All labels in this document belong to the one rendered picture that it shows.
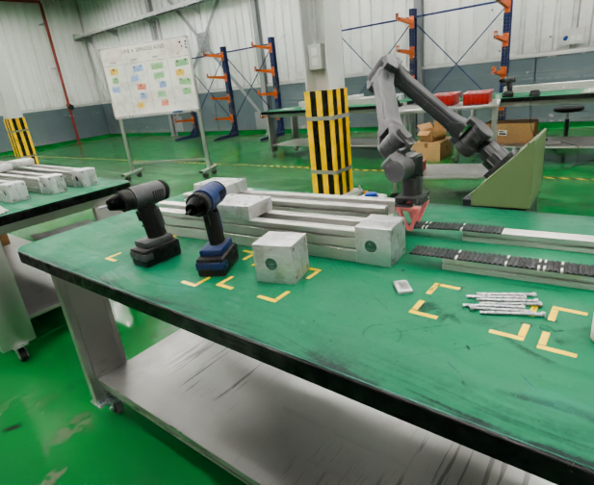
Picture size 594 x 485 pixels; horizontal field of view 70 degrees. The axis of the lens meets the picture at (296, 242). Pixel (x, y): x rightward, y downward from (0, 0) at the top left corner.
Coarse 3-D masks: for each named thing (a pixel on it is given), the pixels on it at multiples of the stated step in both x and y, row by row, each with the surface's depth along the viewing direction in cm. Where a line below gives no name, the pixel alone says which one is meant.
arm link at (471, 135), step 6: (468, 132) 142; (474, 132) 140; (462, 138) 144; (468, 138) 142; (474, 138) 141; (480, 138) 140; (492, 138) 145; (468, 144) 143; (474, 144) 142; (480, 144) 142; (486, 144) 143; (474, 150) 144; (480, 150) 145
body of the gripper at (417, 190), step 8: (416, 176) 112; (408, 184) 113; (416, 184) 113; (400, 192) 118; (408, 192) 114; (416, 192) 114; (424, 192) 116; (400, 200) 114; (408, 200) 113; (416, 200) 111
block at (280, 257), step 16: (272, 240) 100; (288, 240) 99; (304, 240) 102; (256, 256) 99; (272, 256) 98; (288, 256) 96; (304, 256) 102; (256, 272) 101; (272, 272) 99; (288, 272) 98; (304, 272) 103
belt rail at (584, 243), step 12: (504, 228) 109; (468, 240) 111; (480, 240) 109; (492, 240) 108; (504, 240) 107; (516, 240) 105; (528, 240) 103; (540, 240) 102; (552, 240) 100; (564, 240) 99; (576, 240) 98; (588, 240) 97; (588, 252) 97
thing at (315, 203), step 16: (192, 192) 160; (240, 192) 155; (256, 192) 150; (272, 192) 147; (288, 192) 145; (272, 208) 139; (288, 208) 136; (304, 208) 134; (320, 208) 131; (336, 208) 126; (352, 208) 123; (368, 208) 120; (384, 208) 118
